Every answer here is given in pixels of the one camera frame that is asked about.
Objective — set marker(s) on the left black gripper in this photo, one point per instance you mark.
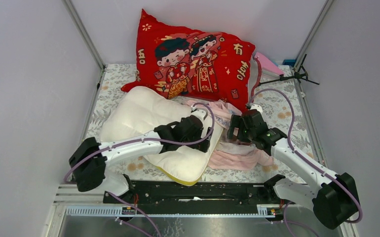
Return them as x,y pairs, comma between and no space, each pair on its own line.
201,145

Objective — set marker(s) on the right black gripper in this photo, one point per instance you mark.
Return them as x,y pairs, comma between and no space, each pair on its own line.
237,121

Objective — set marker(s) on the pink pillowcase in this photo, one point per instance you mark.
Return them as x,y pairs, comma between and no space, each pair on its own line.
231,154

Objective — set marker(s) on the white pillow yellow trim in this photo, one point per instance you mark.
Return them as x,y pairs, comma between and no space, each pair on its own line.
140,111

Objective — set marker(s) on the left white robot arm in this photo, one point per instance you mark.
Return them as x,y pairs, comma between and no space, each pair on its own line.
91,161

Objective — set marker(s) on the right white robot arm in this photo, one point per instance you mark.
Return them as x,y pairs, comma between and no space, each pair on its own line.
333,198

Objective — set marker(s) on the red cartoon print pillow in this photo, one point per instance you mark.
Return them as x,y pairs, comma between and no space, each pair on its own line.
179,61

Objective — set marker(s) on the floral bed sheet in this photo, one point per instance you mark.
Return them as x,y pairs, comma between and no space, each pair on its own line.
279,108

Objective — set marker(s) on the pink cloth at back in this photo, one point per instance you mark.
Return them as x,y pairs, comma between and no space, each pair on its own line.
268,67

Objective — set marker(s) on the blue object at corner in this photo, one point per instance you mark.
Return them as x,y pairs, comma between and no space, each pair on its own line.
289,62

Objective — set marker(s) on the black tripod stand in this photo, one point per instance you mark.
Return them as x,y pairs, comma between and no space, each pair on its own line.
300,74

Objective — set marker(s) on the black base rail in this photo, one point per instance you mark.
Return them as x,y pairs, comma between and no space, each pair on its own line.
203,198

